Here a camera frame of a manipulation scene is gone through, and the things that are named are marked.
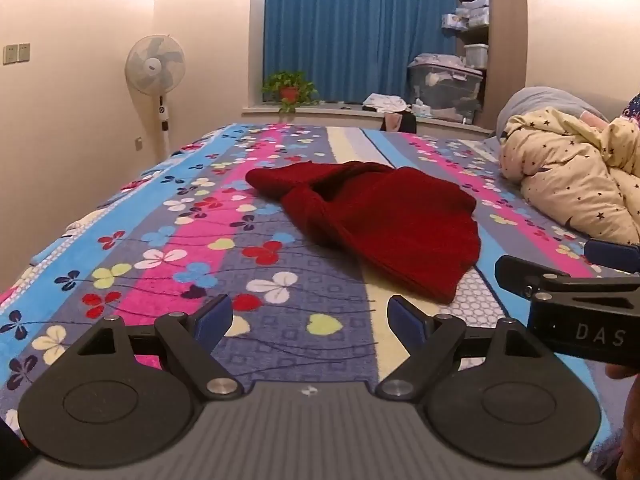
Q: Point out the window sill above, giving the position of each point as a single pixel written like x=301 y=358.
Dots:
x=330 y=112

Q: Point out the stack of white boxes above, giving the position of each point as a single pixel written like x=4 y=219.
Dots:
x=467 y=15

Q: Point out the pink and black cloth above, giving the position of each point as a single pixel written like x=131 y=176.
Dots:
x=400 y=122

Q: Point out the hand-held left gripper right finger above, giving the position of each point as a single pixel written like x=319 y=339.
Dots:
x=402 y=316

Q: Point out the small clear storage box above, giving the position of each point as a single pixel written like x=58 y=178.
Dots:
x=475 y=56

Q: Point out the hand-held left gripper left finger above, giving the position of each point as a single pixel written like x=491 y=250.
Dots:
x=215 y=317

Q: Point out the dark blue printed cloth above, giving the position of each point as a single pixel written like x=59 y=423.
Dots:
x=633 y=106

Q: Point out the star print cream quilt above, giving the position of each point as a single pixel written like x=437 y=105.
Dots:
x=565 y=175

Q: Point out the blue curtain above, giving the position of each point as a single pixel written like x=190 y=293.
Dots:
x=350 y=30

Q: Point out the wall switch plate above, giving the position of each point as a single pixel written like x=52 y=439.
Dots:
x=16 y=53

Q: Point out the potted green plant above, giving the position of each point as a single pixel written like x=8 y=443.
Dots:
x=290 y=87

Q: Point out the large clear storage bin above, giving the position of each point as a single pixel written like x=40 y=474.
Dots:
x=445 y=90

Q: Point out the wall power outlet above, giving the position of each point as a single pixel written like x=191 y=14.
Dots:
x=138 y=143

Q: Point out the grey pillow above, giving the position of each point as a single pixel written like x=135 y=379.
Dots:
x=545 y=100

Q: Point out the tissue pack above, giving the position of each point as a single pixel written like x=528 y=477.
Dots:
x=421 y=109

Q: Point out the white standing fan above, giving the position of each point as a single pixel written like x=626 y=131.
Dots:
x=154 y=64

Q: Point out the floral striped blanket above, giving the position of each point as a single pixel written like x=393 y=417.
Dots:
x=165 y=240

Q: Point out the red knitted sweater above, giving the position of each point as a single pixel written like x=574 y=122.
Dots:
x=390 y=220

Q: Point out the person's right hand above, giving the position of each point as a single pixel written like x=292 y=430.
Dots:
x=617 y=371

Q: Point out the wooden shelf unit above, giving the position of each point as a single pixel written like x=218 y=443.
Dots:
x=505 y=35

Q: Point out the white clothes pile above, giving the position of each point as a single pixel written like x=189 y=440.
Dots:
x=385 y=103

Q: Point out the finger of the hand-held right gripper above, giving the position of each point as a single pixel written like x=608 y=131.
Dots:
x=535 y=276
x=612 y=254

